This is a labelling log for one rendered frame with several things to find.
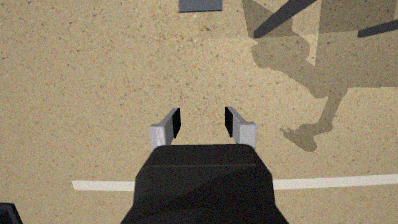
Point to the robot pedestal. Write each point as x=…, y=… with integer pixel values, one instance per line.
x=199, y=5

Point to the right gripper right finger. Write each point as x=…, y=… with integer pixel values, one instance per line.
x=246, y=134

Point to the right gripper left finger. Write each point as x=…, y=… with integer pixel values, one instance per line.
x=160, y=134

